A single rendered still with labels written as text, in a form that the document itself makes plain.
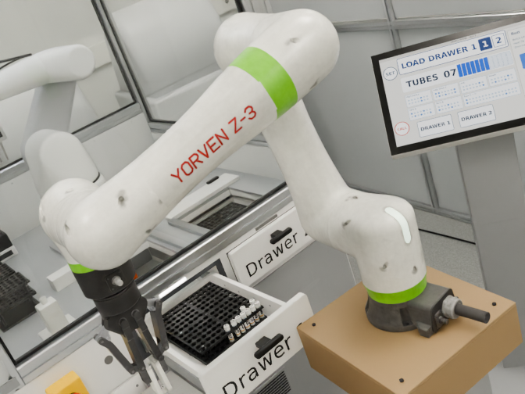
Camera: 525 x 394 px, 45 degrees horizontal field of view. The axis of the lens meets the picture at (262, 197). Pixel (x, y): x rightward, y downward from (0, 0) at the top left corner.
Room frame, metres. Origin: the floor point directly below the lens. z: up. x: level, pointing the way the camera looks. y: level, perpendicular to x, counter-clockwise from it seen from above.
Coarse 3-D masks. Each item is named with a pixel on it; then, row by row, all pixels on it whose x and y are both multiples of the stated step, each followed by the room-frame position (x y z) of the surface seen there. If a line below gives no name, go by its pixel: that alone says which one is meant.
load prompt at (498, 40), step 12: (480, 36) 1.69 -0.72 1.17; (492, 36) 1.67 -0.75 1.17; (504, 36) 1.66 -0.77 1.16; (444, 48) 1.71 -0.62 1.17; (456, 48) 1.70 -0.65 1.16; (468, 48) 1.68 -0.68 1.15; (480, 48) 1.67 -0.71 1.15; (492, 48) 1.65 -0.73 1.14; (396, 60) 1.75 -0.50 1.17; (408, 60) 1.74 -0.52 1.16; (420, 60) 1.72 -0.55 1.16; (432, 60) 1.71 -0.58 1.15; (444, 60) 1.69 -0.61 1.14; (408, 72) 1.72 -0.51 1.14
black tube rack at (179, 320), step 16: (208, 288) 1.36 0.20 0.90; (224, 288) 1.33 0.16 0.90; (192, 304) 1.32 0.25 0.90; (208, 304) 1.30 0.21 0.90; (224, 304) 1.26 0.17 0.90; (240, 304) 1.29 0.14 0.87; (176, 320) 1.27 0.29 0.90; (192, 320) 1.25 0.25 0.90; (208, 320) 1.23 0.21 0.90; (224, 320) 1.21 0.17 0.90; (176, 336) 1.21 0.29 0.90; (192, 336) 1.18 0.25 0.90; (208, 336) 1.16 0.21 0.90; (240, 336) 1.16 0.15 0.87; (192, 352) 1.17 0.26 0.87; (208, 352) 1.15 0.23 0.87
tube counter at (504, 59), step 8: (488, 56) 1.64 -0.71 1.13; (496, 56) 1.64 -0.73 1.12; (504, 56) 1.63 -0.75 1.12; (456, 64) 1.67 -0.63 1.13; (464, 64) 1.66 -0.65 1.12; (472, 64) 1.65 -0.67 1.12; (480, 64) 1.64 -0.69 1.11; (488, 64) 1.63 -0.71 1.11; (496, 64) 1.62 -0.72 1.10; (504, 64) 1.61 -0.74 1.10; (512, 64) 1.60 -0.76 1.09; (448, 72) 1.67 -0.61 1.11; (456, 72) 1.66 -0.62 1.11; (464, 72) 1.65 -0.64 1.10; (472, 72) 1.64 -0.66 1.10; (480, 72) 1.63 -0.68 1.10; (448, 80) 1.66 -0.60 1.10
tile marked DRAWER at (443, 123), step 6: (450, 114) 1.60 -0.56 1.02; (426, 120) 1.62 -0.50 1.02; (432, 120) 1.61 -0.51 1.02; (438, 120) 1.60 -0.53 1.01; (444, 120) 1.60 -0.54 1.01; (450, 120) 1.59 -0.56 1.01; (420, 126) 1.62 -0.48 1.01; (426, 126) 1.61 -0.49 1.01; (432, 126) 1.60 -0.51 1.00; (438, 126) 1.60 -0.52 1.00; (444, 126) 1.59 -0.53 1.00; (450, 126) 1.58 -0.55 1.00; (420, 132) 1.61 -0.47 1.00; (426, 132) 1.60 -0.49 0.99; (432, 132) 1.59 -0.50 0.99; (438, 132) 1.59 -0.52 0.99
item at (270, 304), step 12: (216, 276) 1.42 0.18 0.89; (192, 288) 1.40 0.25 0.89; (228, 288) 1.38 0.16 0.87; (240, 288) 1.33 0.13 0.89; (252, 288) 1.30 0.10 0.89; (180, 300) 1.38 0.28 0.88; (264, 300) 1.25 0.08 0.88; (276, 300) 1.22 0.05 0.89; (264, 312) 1.27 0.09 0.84; (168, 360) 1.18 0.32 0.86; (180, 360) 1.12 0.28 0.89; (192, 360) 1.19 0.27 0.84; (180, 372) 1.14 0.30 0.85; (192, 372) 1.09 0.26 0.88
